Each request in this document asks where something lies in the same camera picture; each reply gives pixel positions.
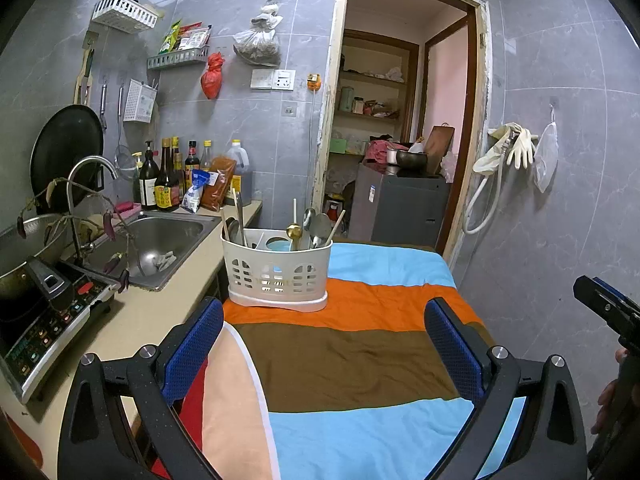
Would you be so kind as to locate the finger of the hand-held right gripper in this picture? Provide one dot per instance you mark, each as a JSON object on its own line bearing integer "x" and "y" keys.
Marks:
{"x": 622, "y": 294}
{"x": 610, "y": 315}

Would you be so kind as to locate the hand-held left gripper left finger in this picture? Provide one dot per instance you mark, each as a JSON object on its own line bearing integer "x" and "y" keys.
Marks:
{"x": 192, "y": 347}

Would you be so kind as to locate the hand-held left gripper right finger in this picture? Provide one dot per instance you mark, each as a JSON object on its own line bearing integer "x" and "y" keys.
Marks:
{"x": 452, "y": 350}

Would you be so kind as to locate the white plastic utensil holder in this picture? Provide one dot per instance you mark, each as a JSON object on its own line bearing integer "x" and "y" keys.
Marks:
{"x": 275, "y": 280}

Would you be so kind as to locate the small steel spoon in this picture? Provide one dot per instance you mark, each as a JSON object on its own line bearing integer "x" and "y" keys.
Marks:
{"x": 309, "y": 217}

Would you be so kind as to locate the large steel spoon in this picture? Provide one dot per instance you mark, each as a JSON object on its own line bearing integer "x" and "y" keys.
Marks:
{"x": 321, "y": 227}

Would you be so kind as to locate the person's right hand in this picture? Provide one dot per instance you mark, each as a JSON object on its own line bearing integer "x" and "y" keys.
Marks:
{"x": 606, "y": 402}

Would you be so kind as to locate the peach cloth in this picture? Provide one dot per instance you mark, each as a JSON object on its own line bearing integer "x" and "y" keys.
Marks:
{"x": 235, "y": 410}

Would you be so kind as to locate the white rag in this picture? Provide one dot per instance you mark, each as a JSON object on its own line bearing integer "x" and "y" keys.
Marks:
{"x": 165, "y": 259}

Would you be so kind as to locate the striped blanket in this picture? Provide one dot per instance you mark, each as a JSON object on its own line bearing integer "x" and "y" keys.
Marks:
{"x": 350, "y": 355}

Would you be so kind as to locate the steel sink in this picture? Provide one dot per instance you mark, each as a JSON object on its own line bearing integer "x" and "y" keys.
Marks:
{"x": 165, "y": 232}

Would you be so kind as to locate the blue cup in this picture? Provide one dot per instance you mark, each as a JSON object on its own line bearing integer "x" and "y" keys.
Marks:
{"x": 280, "y": 246}

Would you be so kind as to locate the grey refrigerator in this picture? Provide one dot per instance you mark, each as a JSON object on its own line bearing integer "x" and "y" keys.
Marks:
{"x": 400, "y": 210}

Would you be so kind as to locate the pink sponge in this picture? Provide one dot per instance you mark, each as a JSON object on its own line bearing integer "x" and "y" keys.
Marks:
{"x": 129, "y": 208}

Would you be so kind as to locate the hanging clear plastic bag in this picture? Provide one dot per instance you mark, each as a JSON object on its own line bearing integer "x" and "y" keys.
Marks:
{"x": 546, "y": 160}

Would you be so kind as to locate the blue white packet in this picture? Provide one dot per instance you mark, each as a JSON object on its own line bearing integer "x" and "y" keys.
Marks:
{"x": 197, "y": 192}

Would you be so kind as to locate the induction cooker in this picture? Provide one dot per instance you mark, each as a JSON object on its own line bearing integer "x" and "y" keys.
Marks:
{"x": 35, "y": 330}

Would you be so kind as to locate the dark sauce bottle yellow label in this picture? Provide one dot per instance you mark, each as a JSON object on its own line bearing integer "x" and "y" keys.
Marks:
{"x": 167, "y": 190}

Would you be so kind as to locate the chili powder bag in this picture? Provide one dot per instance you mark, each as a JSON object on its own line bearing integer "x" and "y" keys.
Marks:
{"x": 217, "y": 185}

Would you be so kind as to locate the dark pump bottle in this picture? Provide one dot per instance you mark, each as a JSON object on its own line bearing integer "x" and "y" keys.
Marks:
{"x": 148, "y": 185}

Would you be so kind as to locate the rubber glove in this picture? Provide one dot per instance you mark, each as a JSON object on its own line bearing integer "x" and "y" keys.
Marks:
{"x": 522, "y": 147}
{"x": 487, "y": 162}

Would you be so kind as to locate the red white bag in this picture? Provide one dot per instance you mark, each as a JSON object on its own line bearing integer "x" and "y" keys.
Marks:
{"x": 334, "y": 212}

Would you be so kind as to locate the cooking oil jug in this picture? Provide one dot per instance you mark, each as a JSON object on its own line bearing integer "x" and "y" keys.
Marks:
{"x": 240, "y": 170}

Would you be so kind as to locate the clear bottle yellow cap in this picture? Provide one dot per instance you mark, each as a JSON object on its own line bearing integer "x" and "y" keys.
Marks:
{"x": 206, "y": 155}

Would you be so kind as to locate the metal bowl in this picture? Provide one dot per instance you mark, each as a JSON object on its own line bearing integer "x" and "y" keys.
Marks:
{"x": 411, "y": 160}

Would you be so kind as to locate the steel pot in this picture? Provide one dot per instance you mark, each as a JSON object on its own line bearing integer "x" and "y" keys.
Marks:
{"x": 25, "y": 245}

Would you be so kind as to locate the brown wooden board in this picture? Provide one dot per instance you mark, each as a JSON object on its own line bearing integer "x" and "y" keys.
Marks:
{"x": 440, "y": 145}

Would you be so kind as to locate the red cloth bundle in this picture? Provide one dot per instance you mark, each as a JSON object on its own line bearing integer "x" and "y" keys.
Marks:
{"x": 377, "y": 151}

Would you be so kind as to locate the steel faucet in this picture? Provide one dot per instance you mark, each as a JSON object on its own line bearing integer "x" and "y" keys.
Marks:
{"x": 90, "y": 161}

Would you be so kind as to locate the black frying pan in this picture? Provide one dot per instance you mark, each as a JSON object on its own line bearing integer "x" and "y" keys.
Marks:
{"x": 65, "y": 155}

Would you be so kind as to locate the green box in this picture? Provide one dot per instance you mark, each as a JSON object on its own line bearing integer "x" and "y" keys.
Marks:
{"x": 338, "y": 146}

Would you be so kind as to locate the white hanging caddy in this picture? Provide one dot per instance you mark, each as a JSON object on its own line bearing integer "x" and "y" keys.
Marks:
{"x": 139, "y": 102}

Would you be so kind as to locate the hanging steel utensil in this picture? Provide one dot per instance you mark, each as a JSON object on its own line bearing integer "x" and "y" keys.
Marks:
{"x": 103, "y": 105}

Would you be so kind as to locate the glass jar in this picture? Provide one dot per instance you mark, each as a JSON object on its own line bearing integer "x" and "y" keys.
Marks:
{"x": 358, "y": 105}

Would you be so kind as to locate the red plastic bag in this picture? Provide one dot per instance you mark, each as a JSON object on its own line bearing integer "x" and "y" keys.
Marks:
{"x": 212, "y": 80}

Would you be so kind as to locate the green canister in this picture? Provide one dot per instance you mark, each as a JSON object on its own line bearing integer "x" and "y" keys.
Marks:
{"x": 346, "y": 99}

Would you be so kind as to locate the wooden shelf unit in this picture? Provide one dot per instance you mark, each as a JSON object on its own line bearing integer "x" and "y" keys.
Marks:
{"x": 375, "y": 80}

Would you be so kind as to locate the orange plug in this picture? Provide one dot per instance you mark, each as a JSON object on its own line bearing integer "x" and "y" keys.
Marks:
{"x": 313, "y": 82}

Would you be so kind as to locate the green snack packet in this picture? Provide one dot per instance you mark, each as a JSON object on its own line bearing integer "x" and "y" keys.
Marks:
{"x": 170, "y": 40}

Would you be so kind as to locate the clear bag of dried goods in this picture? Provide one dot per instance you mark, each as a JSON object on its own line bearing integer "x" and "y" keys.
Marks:
{"x": 257, "y": 45}

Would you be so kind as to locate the red seasoning packet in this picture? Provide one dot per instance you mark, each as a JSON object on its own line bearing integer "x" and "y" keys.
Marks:
{"x": 195, "y": 37}

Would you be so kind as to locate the wall hook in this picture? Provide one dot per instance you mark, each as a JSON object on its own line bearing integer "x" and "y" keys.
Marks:
{"x": 552, "y": 110}

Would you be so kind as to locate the small wall socket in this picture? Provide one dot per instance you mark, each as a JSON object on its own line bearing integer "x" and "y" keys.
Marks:
{"x": 288, "y": 109}

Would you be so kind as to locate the door frame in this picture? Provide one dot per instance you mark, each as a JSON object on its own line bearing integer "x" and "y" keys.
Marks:
{"x": 330, "y": 110}

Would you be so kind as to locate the white wall switch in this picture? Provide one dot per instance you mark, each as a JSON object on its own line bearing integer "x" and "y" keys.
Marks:
{"x": 261, "y": 79}

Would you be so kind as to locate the white wall socket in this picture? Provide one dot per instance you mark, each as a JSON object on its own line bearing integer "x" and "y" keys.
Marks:
{"x": 283, "y": 80}

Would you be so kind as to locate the metal wall rack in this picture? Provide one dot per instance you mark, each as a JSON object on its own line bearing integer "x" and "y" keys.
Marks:
{"x": 177, "y": 57}

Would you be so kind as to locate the white wall basket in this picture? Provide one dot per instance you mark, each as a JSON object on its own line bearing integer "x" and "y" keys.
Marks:
{"x": 125, "y": 10}

